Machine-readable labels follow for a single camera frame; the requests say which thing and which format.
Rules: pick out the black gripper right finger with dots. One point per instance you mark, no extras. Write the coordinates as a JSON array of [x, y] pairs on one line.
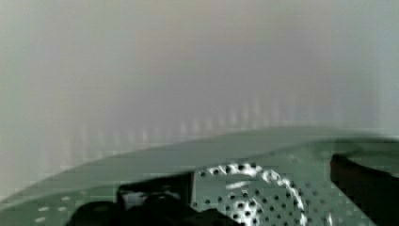
[[373, 191]]

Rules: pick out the green plastic strainer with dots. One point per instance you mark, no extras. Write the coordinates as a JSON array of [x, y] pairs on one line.
[[271, 177]]

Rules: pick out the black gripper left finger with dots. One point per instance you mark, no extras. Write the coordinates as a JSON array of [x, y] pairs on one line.
[[164, 201]]

